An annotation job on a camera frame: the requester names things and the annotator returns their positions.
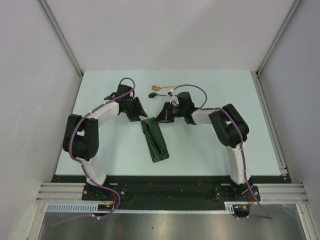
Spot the black spoon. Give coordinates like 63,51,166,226
148,92,172,99

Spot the purple cable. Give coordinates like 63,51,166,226
169,84,274,221
48,77,137,227

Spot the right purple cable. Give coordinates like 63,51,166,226
169,84,274,221

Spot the right aluminium frame post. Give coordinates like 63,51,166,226
255,0,304,76

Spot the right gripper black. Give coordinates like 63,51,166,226
153,101,186,124

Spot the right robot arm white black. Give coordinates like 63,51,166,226
154,91,252,201

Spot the white cable duct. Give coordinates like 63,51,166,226
46,203,114,214
224,201,251,215

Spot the left white cable duct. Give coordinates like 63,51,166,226
46,203,114,214

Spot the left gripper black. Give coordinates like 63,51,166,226
123,97,148,123

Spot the aluminium frame post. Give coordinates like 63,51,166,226
37,0,84,79
255,0,304,76

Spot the right white cable duct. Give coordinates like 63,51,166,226
224,201,251,215

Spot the gold spoon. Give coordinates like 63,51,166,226
151,85,177,91

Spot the right aluminium rail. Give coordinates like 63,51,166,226
251,71,307,203

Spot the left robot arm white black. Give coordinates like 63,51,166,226
62,83,148,200

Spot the left aluminium frame post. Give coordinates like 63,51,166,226
37,0,84,79

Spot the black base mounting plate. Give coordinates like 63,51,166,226
51,175,290,211

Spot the dark green cloth napkin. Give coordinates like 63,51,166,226
141,117,170,163

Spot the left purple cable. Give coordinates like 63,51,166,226
48,77,137,227

